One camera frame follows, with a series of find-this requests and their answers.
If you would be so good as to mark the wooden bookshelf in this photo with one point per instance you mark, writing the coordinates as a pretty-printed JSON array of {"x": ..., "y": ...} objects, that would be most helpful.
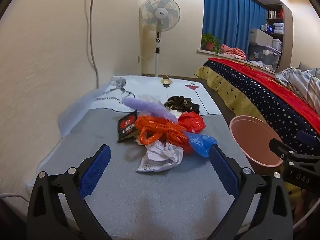
[{"x": 280, "y": 13}]

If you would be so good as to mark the striped grey blue quilt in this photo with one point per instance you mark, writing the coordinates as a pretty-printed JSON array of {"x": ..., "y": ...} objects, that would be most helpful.
[{"x": 304, "y": 83}]

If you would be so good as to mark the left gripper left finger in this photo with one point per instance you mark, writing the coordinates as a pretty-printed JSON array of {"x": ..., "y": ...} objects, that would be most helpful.
[{"x": 57, "y": 207}]

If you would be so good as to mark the pink plastic trash bin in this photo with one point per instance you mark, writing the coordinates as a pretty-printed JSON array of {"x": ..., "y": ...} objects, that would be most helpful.
[{"x": 253, "y": 136}]

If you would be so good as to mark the potted green plant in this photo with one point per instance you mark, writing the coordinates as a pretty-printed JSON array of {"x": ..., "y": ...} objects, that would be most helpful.
[{"x": 211, "y": 43}]

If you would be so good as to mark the red bed blanket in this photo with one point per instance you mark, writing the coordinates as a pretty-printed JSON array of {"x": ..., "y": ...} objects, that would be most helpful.
[{"x": 249, "y": 91}]

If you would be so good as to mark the white standing fan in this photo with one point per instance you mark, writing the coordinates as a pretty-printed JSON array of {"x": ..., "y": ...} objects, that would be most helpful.
[{"x": 159, "y": 16}]

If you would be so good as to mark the black gold patterned cloth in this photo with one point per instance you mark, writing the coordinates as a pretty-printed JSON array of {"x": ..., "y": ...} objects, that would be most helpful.
[{"x": 182, "y": 104}]

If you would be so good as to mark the blue window curtain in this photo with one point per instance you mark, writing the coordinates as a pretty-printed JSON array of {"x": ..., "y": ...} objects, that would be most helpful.
[{"x": 231, "y": 20}]

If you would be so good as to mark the blue plastic bag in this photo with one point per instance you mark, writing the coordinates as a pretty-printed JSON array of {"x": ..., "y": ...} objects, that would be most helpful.
[{"x": 200, "y": 143}]

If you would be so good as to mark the black crab snack packet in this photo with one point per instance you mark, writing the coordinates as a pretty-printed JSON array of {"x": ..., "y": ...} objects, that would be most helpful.
[{"x": 126, "y": 127}]

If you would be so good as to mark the pink clothes pile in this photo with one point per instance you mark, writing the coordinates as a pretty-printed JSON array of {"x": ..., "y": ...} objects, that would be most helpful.
[{"x": 234, "y": 52}]

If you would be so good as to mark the red plastic bag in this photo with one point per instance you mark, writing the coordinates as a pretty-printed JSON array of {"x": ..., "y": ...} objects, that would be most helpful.
[{"x": 192, "y": 122}]

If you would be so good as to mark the white paper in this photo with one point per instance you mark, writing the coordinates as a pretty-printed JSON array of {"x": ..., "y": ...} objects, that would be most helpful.
[{"x": 160, "y": 157}]

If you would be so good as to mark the clear plastic storage box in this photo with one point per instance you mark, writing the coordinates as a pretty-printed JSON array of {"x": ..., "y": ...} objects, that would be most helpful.
[{"x": 264, "y": 56}]

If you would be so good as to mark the orange plastic bag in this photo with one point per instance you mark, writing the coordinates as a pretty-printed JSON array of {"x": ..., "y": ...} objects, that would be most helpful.
[{"x": 153, "y": 128}]

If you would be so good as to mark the navy star bed sheet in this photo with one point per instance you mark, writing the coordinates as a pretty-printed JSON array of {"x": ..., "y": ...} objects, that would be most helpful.
[{"x": 270, "y": 108}]

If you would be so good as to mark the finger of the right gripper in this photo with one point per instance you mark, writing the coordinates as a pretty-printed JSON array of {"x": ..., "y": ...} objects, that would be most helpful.
[{"x": 290, "y": 157}]

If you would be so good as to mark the purple foam wrap sheet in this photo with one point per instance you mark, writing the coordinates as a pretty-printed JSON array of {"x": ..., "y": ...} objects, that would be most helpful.
[{"x": 148, "y": 106}]

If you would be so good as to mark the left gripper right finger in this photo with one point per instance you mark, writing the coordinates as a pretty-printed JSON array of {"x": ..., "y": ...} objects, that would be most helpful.
[{"x": 272, "y": 218}]

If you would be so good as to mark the white box appliance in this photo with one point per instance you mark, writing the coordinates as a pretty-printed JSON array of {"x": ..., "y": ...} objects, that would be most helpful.
[{"x": 257, "y": 36}]

